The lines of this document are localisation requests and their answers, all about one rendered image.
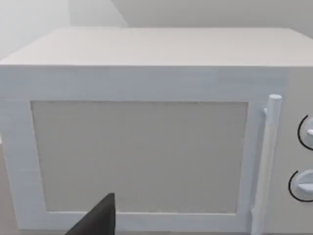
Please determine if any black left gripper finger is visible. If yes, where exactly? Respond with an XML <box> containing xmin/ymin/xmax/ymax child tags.
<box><xmin>66</xmin><ymin>192</ymin><xmax>116</xmax><ymax>235</ymax></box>

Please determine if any pale microwave door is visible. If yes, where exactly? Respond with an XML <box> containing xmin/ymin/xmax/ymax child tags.
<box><xmin>0</xmin><ymin>65</ymin><xmax>291</xmax><ymax>233</ymax></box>

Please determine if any pale microwave oven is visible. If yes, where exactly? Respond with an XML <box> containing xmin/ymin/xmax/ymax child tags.
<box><xmin>0</xmin><ymin>27</ymin><xmax>313</xmax><ymax>235</ymax></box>

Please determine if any white microwave knob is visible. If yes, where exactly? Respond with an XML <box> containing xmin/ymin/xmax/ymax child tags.
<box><xmin>288</xmin><ymin>170</ymin><xmax>313</xmax><ymax>203</ymax></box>
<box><xmin>297</xmin><ymin>114</ymin><xmax>313</xmax><ymax>150</ymax></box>

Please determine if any white microwave door handle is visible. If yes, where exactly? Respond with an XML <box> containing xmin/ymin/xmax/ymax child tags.
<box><xmin>250</xmin><ymin>94</ymin><xmax>282</xmax><ymax>235</ymax></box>

